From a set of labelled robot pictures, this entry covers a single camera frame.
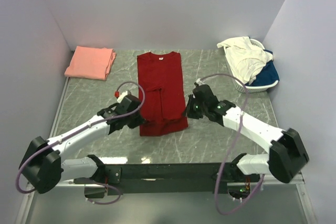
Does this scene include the white t shirt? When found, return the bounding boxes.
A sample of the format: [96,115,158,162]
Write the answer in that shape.
[217,36,274,84]

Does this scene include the aluminium rail frame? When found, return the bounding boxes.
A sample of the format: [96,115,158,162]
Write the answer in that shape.
[15,50,318,224]

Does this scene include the blue t shirt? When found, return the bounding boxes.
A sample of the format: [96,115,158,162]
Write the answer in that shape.
[249,49,279,87]

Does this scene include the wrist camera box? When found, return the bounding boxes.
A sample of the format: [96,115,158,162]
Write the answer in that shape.
[114,90,131,103]
[194,78,204,87]

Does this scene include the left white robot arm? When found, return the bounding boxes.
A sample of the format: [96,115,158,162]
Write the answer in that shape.
[19,94,145,194]

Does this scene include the black base beam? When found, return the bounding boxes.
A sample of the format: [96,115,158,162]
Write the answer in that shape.
[84,163,260,199]

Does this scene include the red t shirt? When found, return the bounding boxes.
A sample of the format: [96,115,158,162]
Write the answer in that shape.
[137,51,188,136]

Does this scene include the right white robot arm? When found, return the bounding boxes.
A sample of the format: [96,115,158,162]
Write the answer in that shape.
[184,84,309,184]

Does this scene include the folded pink t shirt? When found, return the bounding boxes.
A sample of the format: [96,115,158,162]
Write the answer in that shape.
[65,46,116,81]

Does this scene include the white laundry basket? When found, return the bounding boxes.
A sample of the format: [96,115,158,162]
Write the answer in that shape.
[227,38,279,93]

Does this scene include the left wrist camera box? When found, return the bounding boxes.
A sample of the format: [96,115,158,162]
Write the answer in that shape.
[114,90,131,103]

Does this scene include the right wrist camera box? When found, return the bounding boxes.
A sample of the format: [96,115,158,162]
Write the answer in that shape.
[194,78,204,87]

